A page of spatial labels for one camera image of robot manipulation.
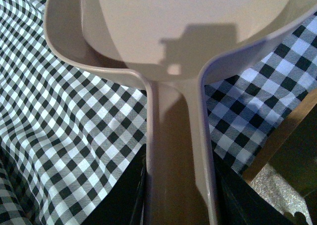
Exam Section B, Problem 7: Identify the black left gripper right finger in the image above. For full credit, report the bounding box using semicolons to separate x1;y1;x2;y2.
214;158;292;225

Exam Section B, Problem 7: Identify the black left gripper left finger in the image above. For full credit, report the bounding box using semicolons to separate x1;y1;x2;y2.
87;145;146;225

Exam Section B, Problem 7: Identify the beige plastic dustpan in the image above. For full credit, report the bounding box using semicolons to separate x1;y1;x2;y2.
44;0;317;225

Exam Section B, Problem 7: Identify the black white checkered bedsheet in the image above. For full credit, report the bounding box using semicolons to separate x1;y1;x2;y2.
0;0;317;225

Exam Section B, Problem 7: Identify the wooden bed frame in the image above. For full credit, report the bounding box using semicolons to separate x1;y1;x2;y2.
242;89;317;184

